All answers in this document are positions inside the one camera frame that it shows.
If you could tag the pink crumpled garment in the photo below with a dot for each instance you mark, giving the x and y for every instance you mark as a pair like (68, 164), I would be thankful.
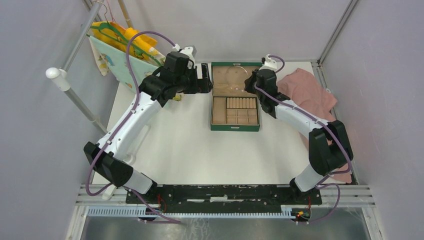
(303, 88)

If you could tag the mint cartoon print garment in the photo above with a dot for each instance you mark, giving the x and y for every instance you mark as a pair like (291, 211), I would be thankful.
(116, 62)

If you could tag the metal clothes rack pole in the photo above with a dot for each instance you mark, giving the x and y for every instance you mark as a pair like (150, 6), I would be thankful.
(76, 61)

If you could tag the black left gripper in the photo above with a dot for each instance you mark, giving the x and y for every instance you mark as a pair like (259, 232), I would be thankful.
(203, 85)

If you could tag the aluminium frame rail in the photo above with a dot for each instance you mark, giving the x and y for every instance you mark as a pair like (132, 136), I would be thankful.
(318, 65)

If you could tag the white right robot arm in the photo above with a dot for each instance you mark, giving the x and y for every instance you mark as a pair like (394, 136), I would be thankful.
(329, 149)

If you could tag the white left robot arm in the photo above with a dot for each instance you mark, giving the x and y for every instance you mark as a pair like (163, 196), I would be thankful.
(108, 156)

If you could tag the green clothes hanger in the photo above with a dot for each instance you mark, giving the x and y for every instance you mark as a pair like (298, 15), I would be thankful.
(142, 47)

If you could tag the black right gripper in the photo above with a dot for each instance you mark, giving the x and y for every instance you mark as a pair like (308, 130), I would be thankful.
(248, 87)

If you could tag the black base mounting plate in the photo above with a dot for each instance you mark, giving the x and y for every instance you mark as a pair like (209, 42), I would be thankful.
(228, 199)

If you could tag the white cartoon print garment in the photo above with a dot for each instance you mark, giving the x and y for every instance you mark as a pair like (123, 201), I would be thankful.
(100, 63)

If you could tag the green jewelry box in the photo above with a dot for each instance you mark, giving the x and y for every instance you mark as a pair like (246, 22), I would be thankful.
(228, 81)

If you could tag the green jewelry tray insert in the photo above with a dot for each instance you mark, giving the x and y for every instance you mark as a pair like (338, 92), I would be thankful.
(240, 111)

